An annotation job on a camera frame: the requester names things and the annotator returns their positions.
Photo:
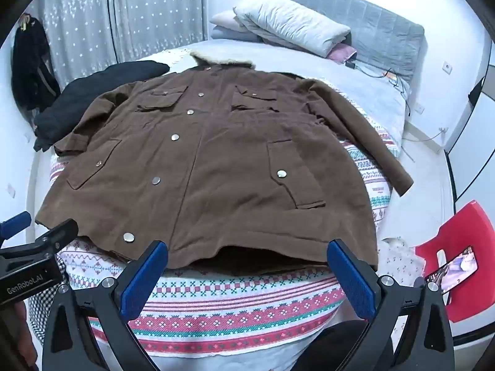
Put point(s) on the pink pouch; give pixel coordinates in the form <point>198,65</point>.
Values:
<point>342,52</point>

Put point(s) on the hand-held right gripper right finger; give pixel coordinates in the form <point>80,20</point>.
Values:
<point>352,282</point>

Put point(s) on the dark hanging coat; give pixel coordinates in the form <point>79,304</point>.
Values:
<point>31,65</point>

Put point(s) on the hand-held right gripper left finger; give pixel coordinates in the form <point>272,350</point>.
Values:
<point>143,282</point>

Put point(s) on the grey quilted headboard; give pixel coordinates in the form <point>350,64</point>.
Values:
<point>386,34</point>

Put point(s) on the smartphone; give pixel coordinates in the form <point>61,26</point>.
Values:
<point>454,268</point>

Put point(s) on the red plastic chair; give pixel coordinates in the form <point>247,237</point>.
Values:
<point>464,224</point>

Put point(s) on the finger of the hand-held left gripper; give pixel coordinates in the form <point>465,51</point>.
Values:
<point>58,234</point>
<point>15,224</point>

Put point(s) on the patterned blanket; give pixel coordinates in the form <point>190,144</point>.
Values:
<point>232,309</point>

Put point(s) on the brown jacket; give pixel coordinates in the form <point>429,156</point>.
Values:
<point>216,170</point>

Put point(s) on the black garment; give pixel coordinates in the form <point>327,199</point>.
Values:
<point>77,100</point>

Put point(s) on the black white checked cloth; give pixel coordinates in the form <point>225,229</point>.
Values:
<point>38,309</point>

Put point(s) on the white wardrobe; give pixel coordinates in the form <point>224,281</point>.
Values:
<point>475,143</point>

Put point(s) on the pale pink pillow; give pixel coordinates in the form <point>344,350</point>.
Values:
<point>224,21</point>

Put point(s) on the white floral cloth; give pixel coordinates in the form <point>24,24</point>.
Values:
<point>398,259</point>

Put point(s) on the grey patterned curtain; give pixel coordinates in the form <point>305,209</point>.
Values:
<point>135,7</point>

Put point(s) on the black charger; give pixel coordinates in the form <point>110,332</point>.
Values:
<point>351,64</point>

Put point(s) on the small orange item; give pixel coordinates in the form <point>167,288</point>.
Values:
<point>388,74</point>

